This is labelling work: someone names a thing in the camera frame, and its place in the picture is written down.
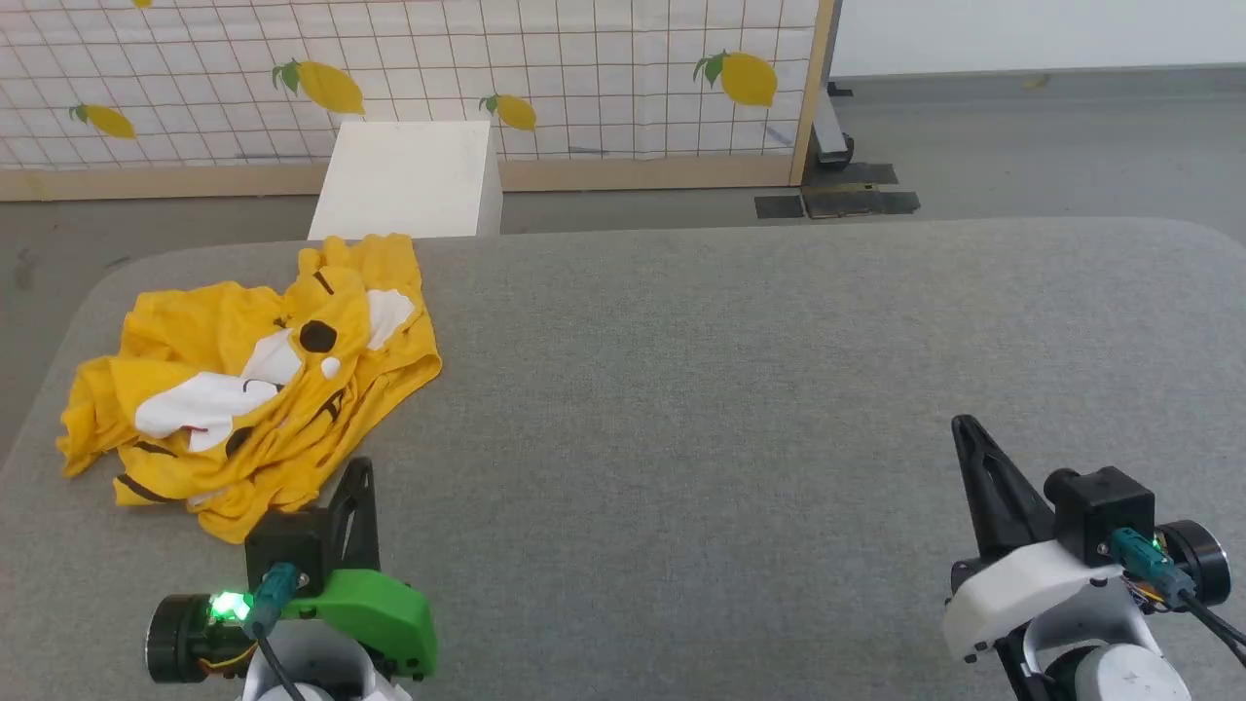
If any white square box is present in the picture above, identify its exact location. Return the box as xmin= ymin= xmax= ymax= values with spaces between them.
xmin=308 ymin=120 xmax=505 ymax=241

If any yellow cat print t-shirt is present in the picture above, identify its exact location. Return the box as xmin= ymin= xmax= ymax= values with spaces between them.
xmin=56 ymin=232 xmax=444 ymax=544

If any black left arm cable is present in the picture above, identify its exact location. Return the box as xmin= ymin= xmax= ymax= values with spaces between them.
xmin=247 ymin=562 xmax=314 ymax=701

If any wide black floor plate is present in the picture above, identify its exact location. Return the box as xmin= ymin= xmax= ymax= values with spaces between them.
xmin=802 ymin=182 xmax=922 ymax=221

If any grey metal partition foot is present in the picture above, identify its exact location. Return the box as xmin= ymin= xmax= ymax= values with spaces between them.
xmin=816 ymin=82 xmax=859 ymax=172

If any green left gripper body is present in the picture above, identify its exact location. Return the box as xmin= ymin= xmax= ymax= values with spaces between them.
xmin=145 ymin=570 xmax=439 ymax=682

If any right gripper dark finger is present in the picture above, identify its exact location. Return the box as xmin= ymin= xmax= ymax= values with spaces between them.
xmin=963 ymin=415 xmax=1057 ymax=554
xmin=951 ymin=415 xmax=1019 ymax=559

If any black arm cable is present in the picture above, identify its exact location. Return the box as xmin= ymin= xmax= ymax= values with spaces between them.
xmin=247 ymin=562 xmax=314 ymax=701
xmin=1110 ymin=528 xmax=1246 ymax=673

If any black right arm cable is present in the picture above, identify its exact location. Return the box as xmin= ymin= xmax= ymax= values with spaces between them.
xmin=1110 ymin=528 xmax=1246 ymax=673

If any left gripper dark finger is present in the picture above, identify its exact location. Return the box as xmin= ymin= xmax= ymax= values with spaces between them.
xmin=349 ymin=459 xmax=382 ymax=574
xmin=326 ymin=460 xmax=366 ymax=572

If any lemon print grid partition screen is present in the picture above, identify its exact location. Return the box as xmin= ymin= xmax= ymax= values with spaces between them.
xmin=0 ymin=0 xmax=840 ymax=203

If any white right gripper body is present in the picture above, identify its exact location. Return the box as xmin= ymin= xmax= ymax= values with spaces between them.
xmin=941 ymin=520 xmax=1232 ymax=665

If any grey fabric sofa cushion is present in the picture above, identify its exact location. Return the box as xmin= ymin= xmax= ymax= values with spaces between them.
xmin=0 ymin=215 xmax=1246 ymax=701

